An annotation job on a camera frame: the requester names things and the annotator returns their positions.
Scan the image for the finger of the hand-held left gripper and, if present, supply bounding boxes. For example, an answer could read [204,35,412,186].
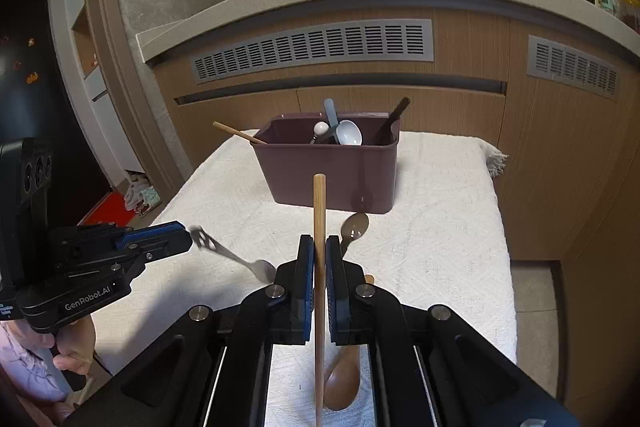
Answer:
[125,237,194,265]
[114,220,194,252]

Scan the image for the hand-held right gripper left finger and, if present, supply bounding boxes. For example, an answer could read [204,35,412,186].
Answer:
[62,234,317,427]

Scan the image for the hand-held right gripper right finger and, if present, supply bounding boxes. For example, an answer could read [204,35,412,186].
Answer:
[326,235,583,427]

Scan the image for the wooden chopstick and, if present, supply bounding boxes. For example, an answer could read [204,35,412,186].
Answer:
[212,121,270,146]
[312,174,327,427]

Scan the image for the maroon plastic utensil box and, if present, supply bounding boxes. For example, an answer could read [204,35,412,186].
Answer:
[249,110,401,214]

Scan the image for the white ceramic spoon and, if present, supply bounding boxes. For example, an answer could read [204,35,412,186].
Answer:
[335,120,363,147]

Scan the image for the metal utensil with white ball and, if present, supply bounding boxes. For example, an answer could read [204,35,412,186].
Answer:
[309,121,342,146]

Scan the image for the black spoon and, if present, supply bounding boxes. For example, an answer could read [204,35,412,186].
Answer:
[372,96,412,146]

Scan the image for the person's left hand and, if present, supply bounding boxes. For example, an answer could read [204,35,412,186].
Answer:
[37,314,97,377]

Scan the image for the patterned cloth slippers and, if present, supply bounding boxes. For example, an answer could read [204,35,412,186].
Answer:
[123,171,164,218]

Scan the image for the metal spoon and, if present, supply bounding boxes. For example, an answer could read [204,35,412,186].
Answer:
[338,212,371,261]

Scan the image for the wooden spoon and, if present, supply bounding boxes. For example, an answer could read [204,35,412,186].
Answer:
[323,274,376,412]

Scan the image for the white shelf unit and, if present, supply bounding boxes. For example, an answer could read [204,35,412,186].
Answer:
[47,0,151,190]

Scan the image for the white textured towel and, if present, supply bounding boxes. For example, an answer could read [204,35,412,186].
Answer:
[90,130,519,427]

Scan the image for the black refrigerator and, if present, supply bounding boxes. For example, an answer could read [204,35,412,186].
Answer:
[0,0,77,230]

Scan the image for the person's pink clothing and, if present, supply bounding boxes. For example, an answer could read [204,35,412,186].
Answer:
[0,319,78,427]

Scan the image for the long grey vent grille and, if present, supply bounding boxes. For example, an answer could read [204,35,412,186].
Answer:
[189,19,435,86]

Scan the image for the short grey vent grille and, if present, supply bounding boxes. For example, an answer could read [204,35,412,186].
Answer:
[527,35,621,98]

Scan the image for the jar with yellow lid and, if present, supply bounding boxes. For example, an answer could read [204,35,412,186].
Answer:
[618,0,640,30]

